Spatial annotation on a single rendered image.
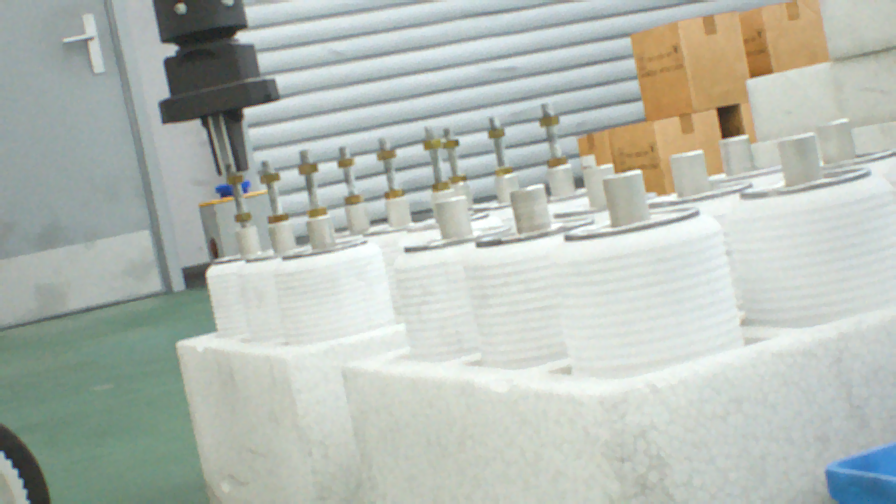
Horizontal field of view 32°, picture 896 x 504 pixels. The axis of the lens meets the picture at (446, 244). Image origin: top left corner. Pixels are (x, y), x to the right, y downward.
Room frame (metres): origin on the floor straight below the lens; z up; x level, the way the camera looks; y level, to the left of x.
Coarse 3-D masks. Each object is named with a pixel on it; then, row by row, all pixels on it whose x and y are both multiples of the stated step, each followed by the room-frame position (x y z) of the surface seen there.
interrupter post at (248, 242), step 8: (240, 232) 1.57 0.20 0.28; (248, 232) 1.57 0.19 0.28; (256, 232) 1.58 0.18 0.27; (240, 240) 1.57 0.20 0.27; (248, 240) 1.57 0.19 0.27; (256, 240) 1.57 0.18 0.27; (240, 248) 1.57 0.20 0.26; (248, 248) 1.57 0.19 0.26; (256, 248) 1.57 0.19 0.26; (240, 256) 1.58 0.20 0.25
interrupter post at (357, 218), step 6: (360, 204) 1.62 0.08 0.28; (348, 210) 1.62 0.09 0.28; (354, 210) 1.61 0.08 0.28; (360, 210) 1.62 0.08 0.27; (366, 210) 1.62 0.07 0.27; (348, 216) 1.62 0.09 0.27; (354, 216) 1.61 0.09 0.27; (360, 216) 1.62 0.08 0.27; (366, 216) 1.62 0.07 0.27; (348, 222) 1.62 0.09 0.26; (354, 222) 1.62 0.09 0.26; (360, 222) 1.61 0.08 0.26; (366, 222) 1.62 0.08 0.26; (354, 228) 1.62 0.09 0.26; (360, 228) 1.61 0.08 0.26; (366, 228) 1.62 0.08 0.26
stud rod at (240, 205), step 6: (228, 168) 1.58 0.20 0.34; (234, 174) 1.58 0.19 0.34; (234, 186) 1.58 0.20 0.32; (240, 186) 1.58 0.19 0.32; (234, 192) 1.58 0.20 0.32; (240, 192) 1.58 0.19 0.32; (234, 198) 1.58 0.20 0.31; (240, 198) 1.58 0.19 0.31; (240, 204) 1.58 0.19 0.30; (240, 210) 1.58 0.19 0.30; (246, 210) 1.58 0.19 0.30; (240, 222) 1.58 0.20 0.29; (246, 222) 1.58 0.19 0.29
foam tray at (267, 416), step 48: (384, 336) 1.30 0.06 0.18; (192, 384) 1.58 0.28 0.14; (240, 384) 1.41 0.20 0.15; (288, 384) 1.27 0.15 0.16; (336, 384) 1.28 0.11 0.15; (240, 432) 1.44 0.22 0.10; (288, 432) 1.29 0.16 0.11; (336, 432) 1.27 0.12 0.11; (240, 480) 1.48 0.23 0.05; (288, 480) 1.32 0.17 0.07; (336, 480) 1.27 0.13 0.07
